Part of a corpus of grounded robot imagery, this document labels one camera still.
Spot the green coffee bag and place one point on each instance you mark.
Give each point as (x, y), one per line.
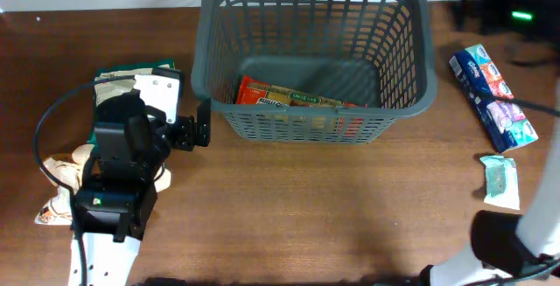
(111, 89)

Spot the orange spaghetti packet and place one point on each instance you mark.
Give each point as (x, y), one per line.
(255, 92)

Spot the beige crumpled snack bag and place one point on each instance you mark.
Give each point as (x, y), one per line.
(68, 168)

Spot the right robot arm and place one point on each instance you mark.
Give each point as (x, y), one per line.
(509, 248)

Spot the blue Kleenex tissue pack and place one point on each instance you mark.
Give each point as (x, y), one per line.
(492, 100)

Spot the grey plastic basket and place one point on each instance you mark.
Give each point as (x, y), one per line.
(376, 54)

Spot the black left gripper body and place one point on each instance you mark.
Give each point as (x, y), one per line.
(180, 134)

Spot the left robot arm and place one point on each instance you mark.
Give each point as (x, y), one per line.
(118, 192)

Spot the white teal wipes packet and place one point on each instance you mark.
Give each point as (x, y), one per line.
(502, 187)

